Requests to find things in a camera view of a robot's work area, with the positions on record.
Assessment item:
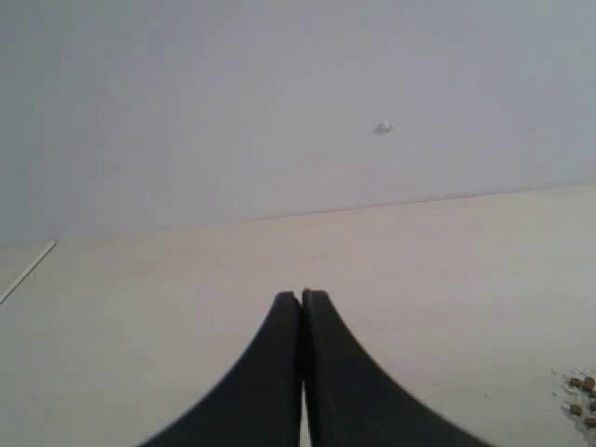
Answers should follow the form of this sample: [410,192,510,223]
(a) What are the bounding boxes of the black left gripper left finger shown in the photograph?
[146,291,303,447]

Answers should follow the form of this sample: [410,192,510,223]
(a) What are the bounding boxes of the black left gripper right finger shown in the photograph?
[302,289,487,447]

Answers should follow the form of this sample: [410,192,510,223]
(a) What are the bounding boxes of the brown and white granule pile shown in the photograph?
[550,364,595,446]

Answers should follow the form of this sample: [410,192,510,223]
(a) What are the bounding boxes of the small white wall lump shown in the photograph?
[372,120,394,135]

